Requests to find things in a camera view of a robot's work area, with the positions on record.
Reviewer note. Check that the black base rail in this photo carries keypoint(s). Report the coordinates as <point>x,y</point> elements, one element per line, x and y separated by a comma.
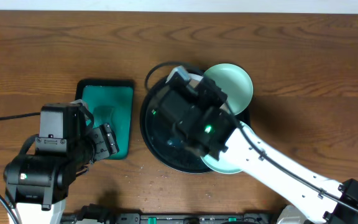
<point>100,215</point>

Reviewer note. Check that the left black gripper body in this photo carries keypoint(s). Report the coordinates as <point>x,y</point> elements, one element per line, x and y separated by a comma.
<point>105,142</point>

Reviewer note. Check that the rectangular green water tray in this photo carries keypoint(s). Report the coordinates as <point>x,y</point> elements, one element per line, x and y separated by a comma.
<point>118,94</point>

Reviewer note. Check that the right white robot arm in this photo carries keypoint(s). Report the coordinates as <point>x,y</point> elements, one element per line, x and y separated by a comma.
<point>196,111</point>

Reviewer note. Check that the round black serving tray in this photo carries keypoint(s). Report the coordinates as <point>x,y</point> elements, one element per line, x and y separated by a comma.
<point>166,148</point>

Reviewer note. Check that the white plate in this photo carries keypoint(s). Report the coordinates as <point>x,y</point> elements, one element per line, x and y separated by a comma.
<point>194,80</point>

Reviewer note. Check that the mint green plate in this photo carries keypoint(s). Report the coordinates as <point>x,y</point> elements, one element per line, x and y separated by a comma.
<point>224,165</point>
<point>235,82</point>

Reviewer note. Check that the green scrubbing sponge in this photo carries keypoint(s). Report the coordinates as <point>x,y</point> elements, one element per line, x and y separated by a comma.
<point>102,115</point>

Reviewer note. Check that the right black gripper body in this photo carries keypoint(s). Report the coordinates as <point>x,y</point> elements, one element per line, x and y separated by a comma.
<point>178,101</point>

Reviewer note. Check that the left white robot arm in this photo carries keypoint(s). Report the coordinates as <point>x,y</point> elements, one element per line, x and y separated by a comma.
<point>38,178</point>

